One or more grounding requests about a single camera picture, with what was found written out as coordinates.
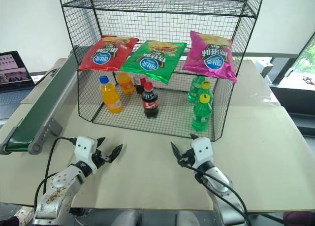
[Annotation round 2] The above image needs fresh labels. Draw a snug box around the green conveyor belt grey frame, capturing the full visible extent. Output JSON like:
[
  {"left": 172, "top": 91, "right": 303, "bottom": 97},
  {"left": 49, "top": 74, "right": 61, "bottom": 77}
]
[{"left": 0, "top": 45, "right": 82, "bottom": 156}]

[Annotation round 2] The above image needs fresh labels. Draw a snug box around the cola bottle red cap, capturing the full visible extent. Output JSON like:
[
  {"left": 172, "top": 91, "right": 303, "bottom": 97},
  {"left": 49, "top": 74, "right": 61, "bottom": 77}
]
[
  {"left": 132, "top": 73, "right": 148, "bottom": 95},
  {"left": 141, "top": 81, "right": 160, "bottom": 120}
]

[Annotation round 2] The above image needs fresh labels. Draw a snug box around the red potato chip bag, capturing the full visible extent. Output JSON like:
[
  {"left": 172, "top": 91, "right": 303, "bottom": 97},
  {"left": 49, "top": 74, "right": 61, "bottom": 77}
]
[{"left": 77, "top": 35, "right": 140, "bottom": 72}]

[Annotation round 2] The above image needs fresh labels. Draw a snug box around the magenta potato chip bag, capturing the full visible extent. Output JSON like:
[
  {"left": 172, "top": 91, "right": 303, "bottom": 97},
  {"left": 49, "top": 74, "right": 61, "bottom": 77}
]
[{"left": 182, "top": 30, "right": 238, "bottom": 83}]

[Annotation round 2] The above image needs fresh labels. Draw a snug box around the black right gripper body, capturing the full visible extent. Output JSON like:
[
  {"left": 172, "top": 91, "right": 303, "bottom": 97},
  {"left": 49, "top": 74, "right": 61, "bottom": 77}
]
[{"left": 178, "top": 148, "right": 196, "bottom": 168}]

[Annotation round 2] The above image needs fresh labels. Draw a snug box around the dark maroon rounded object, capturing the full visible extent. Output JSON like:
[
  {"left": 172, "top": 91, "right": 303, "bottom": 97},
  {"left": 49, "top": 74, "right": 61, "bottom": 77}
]
[{"left": 282, "top": 211, "right": 305, "bottom": 226}]

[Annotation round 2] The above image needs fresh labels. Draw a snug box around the grey rounded shape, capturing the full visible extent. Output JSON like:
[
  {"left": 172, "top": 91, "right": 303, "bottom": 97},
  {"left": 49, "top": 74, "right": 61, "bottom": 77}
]
[
  {"left": 176, "top": 210, "right": 200, "bottom": 226},
  {"left": 112, "top": 209, "right": 143, "bottom": 226}
]

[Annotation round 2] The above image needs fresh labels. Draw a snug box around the green soda bottle yellow cap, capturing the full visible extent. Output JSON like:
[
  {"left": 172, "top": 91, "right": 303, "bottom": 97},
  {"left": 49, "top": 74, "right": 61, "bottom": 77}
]
[
  {"left": 196, "top": 80, "right": 214, "bottom": 101},
  {"left": 191, "top": 93, "right": 214, "bottom": 133}
]

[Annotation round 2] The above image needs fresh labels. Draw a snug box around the black background cabinet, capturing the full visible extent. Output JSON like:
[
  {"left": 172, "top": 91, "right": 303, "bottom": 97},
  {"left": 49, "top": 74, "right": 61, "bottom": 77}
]
[{"left": 269, "top": 85, "right": 315, "bottom": 138}]

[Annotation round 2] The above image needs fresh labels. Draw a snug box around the orange soda bottle blue cap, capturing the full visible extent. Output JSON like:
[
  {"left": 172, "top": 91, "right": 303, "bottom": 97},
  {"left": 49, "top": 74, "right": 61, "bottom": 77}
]
[{"left": 99, "top": 75, "right": 124, "bottom": 114}]

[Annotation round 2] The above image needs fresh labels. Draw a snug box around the green potato chip bag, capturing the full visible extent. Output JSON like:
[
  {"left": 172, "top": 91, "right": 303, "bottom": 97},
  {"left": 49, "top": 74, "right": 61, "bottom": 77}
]
[{"left": 120, "top": 39, "right": 188, "bottom": 85}]

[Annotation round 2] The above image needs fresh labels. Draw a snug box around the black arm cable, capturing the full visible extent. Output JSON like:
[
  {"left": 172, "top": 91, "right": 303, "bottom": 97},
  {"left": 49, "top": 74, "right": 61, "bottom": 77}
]
[
  {"left": 182, "top": 164, "right": 252, "bottom": 226},
  {"left": 33, "top": 136, "right": 77, "bottom": 208}
]

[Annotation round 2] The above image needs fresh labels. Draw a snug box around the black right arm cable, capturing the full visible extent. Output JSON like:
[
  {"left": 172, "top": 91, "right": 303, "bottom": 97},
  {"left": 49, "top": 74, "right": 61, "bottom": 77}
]
[{"left": 182, "top": 164, "right": 252, "bottom": 226}]

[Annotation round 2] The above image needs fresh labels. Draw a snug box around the open laptop computer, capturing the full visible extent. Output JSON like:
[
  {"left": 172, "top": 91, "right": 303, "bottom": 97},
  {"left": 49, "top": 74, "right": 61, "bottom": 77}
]
[{"left": 0, "top": 50, "right": 36, "bottom": 121}]

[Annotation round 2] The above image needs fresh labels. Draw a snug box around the black wire mesh rack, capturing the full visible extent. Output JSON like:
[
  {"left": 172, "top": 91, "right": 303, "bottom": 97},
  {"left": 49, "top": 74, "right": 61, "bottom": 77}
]
[{"left": 58, "top": 0, "right": 267, "bottom": 142}]

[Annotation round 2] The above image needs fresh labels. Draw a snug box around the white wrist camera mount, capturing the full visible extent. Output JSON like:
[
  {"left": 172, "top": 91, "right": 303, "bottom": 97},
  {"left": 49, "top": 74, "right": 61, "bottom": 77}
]
[
  {"left": 190, "top": 136, "right": 213, "bottom": 169},
  {"left": 74, "top": 136, "right": 99, "bottom": 175}
]

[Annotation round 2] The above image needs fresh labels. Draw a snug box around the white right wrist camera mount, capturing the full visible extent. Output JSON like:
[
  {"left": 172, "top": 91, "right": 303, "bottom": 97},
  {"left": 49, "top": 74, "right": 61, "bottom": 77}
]
[{"left": 190, "top": 136, "right": 213, "bottom": 169}]

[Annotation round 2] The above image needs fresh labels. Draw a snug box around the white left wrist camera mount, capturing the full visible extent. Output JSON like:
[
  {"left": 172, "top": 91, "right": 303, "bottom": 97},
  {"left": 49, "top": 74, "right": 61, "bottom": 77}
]
[{"left": 74, "top": 136, "right": 99, "bottom": 175}]

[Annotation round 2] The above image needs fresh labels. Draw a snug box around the floral patterned cloth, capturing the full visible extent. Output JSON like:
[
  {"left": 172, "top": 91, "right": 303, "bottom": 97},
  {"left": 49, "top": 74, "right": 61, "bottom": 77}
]
[{"left": 13, "top": 207, "right": 34, "bottom": 226}]

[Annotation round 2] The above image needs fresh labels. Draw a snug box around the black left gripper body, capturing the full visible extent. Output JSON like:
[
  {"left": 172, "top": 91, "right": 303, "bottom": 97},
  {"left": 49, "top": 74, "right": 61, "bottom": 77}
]
[{"left": 91, "top": 148, "right": 110, "bottom": 169}]

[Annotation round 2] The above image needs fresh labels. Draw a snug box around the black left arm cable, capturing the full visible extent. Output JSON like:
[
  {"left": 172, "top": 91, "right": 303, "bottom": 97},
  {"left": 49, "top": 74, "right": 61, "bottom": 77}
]
[{"left": 33, "top": 136, "right": 77, "bottom": 208}]

